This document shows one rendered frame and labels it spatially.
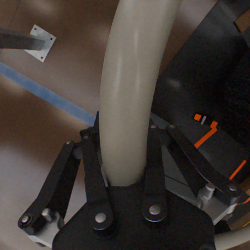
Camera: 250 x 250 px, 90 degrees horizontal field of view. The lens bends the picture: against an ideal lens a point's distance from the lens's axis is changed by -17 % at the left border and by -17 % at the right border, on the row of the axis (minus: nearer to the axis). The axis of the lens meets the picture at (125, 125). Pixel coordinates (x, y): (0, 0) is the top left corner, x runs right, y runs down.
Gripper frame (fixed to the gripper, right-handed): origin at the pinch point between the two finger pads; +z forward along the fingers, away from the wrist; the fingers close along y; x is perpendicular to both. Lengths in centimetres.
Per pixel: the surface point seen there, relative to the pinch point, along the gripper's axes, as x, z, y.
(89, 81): -4, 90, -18
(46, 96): -9, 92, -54
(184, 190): -28.2, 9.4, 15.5
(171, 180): -25.2, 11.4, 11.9
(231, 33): 22, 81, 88
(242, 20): 32, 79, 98
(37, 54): 22, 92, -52
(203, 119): -42, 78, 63
